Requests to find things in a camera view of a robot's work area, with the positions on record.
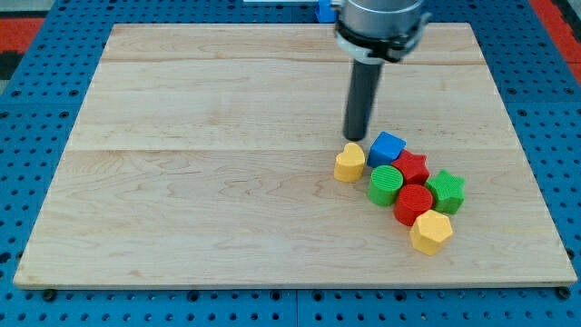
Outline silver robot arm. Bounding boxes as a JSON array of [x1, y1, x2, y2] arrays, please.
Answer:
[[333, 0, 431, 64]]

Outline yellow hexagon block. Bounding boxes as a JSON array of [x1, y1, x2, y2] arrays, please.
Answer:
[[409, 210, 454, 255]]

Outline yellow heart block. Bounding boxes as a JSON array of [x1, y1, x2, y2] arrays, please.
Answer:
[[333, 143, 366, 183]]

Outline wooden board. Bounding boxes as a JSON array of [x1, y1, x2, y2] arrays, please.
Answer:
[[14, 23, 577, 290]]

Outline green cylinder block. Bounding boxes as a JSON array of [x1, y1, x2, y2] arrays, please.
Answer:
[[368, 165, 403, 206]]

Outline blue cube block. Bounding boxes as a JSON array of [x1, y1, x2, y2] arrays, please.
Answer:
[[367, 132, 407, 168]]

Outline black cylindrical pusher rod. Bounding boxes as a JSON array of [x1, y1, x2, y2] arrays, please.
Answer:
[[343, 61, 383, 142]]

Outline red star block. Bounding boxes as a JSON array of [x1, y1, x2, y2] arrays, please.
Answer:
[[391, 150, 430, 185]]

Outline red cylinder block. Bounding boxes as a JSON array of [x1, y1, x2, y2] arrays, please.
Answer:
[[393, 184, 433, 226]]

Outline blue plastic clip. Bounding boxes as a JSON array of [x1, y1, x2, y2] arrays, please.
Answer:
[[315, 0, 337, 24]]

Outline green star block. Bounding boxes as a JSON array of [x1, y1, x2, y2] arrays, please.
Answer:
[[425, 169, 465, 214]]

